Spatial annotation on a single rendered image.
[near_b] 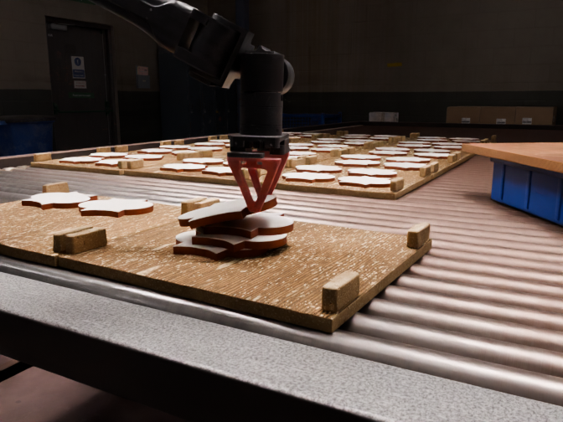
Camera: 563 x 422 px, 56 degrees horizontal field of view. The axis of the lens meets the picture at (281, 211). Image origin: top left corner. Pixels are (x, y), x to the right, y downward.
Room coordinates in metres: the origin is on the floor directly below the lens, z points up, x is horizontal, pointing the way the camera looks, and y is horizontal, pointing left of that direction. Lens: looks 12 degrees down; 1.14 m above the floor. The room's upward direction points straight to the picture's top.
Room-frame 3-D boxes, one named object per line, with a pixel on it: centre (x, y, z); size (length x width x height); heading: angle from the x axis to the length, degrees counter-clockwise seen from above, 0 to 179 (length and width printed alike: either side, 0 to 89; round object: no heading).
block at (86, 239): (0.72, 0.27, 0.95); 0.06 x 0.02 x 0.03; 149
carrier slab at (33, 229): (0.94, 0.40, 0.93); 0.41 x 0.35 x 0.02; 60
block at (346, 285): (0.52, -0.06, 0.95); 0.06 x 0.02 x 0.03; 149
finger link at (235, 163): (0.70, 0.03, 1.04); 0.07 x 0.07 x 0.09; 82
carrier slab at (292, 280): (0.73, 0.04, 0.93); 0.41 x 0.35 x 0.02; 59
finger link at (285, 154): (0.75, 0.03, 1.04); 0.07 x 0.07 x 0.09; 82
